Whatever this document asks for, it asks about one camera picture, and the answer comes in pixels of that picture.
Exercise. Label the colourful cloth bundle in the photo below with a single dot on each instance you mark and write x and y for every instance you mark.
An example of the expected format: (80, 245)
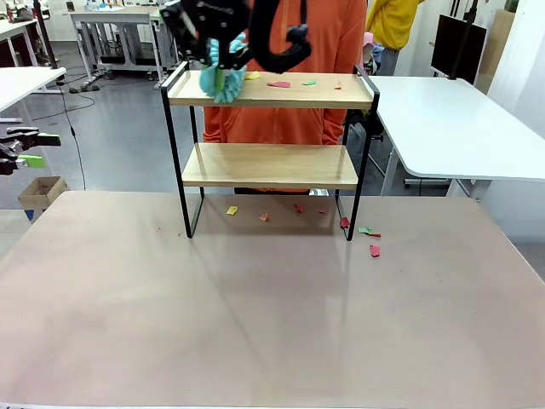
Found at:
(371, 49)

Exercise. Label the white desk dark panel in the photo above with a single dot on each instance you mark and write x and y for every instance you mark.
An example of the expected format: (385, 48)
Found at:
(13, 30)

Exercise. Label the person torso orange hoodie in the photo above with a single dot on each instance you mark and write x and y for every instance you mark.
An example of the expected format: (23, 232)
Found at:
(277, 123)

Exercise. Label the person in yellow top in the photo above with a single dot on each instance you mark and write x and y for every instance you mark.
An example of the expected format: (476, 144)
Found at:
(394, 23)

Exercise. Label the grey metal desk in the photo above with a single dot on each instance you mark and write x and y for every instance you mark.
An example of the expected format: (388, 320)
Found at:
(110, 17)

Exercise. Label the large white table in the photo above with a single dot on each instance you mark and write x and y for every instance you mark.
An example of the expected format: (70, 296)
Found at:
(447, 128)

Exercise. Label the large red paper scrap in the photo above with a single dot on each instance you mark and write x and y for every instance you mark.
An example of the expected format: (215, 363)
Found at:
(279, 84)

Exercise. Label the left gripper finger with green tip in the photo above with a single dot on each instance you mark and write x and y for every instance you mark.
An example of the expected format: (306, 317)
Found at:
(25, 162)
(30, 137)

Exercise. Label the white side table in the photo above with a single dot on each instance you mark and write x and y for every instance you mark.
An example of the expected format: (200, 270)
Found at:
(21, 83)

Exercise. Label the two-tier wood shelf black frame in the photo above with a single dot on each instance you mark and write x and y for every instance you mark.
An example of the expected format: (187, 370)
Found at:
(272, 97)

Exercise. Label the cardboard box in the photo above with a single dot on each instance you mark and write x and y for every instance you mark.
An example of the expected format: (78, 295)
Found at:
(40, 191)

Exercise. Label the black stand pole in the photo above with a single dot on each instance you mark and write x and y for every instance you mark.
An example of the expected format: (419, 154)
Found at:
(44, 34)

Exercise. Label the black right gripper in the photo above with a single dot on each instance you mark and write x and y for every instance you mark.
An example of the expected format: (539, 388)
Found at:
(200, 21)

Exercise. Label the black monitor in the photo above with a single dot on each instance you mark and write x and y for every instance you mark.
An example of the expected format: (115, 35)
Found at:
(457, 47)

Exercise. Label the teal microfiber duster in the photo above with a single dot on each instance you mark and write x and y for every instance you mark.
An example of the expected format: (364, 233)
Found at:
(223, 88)

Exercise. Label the red triangular paper scrap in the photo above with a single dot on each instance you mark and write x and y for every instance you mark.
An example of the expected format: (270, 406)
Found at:
(344, 222)

